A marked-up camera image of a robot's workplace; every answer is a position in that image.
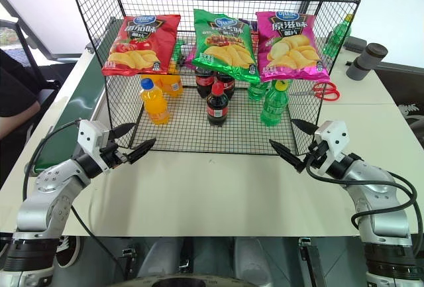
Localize cola bottle red label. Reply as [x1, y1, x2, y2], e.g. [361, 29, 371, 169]
[194, 64, 216, 99]
[215, 72, 237, 100]

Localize black mat white print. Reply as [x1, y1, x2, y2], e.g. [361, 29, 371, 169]
[376, 60, 424, 151]

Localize grey box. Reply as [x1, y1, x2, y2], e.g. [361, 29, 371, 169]
[343, 34, 369, 53]

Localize green conveyor belt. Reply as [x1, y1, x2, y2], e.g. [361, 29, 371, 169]
[31, 17, 117, 177]

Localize green snack package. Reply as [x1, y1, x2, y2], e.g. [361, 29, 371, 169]
[170, 39, 187, 70]

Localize green soda bottle yellow label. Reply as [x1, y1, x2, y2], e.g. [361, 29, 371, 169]
[259, 79, 292, 127]

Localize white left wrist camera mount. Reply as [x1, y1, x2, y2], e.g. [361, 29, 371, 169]
[77, 119, 112, 174]

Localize cola bottle red cap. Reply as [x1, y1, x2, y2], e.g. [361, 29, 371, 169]
[205, 81, 230, 127]

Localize person in black shirt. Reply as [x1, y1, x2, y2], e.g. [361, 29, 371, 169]
[0, 47, 41, 139]

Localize magenta potato chips bag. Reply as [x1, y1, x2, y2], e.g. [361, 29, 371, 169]
[255, 11, 332, 84]

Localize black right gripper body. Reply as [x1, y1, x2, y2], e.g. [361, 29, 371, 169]
[295, 134, 330, 174]

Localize purple snack packet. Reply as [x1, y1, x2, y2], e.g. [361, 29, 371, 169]
[238, 17, 260, 33]

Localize metal table bracket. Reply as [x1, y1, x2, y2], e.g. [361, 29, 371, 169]
[297, 236, 329, 287]

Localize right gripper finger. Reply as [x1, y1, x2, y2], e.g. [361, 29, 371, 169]
[268, 139, 305, 169]
[290, 118, 317, 136]

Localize pink snack packet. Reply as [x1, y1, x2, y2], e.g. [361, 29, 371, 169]
[184, 44, 197, 70]

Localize grey cylindrical device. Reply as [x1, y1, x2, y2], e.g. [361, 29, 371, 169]
[345, 42, 389, 81]

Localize orange soda bottle blue cap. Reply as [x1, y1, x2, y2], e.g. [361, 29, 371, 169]
[138, 78, 171, 126]

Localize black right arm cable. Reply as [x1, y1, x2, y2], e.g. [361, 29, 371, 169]
[304, 152, 424, 258]

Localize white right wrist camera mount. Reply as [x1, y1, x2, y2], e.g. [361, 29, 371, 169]
[311, 120, 349, 172]

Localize green soda bottle yellow cap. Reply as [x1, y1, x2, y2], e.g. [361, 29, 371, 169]
[322, 13, 355, 57]

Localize black chair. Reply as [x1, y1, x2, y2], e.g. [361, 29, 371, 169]
[0, 19, 76, 109]

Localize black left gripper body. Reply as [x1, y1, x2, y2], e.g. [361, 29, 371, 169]
[99, 130, 131, 170]

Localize green potato chips bag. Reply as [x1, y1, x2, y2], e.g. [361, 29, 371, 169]
[191, 8, 261, 84]

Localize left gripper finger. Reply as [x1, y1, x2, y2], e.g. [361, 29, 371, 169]
[110, 122, 137, 142]
[127, 137, 157, 166]

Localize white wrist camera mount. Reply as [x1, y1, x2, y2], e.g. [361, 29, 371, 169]
[77, 119, 112, 174]
[311, 120, 349, 172]

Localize black white sneaker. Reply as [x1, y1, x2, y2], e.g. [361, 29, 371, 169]
[54, 235, 82, 269]

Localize red potato chips bag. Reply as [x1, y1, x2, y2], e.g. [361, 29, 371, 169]
[101, 14, 182, 78]

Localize red handled scissors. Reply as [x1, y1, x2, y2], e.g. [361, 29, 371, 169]
[291, 81, 341, 101]

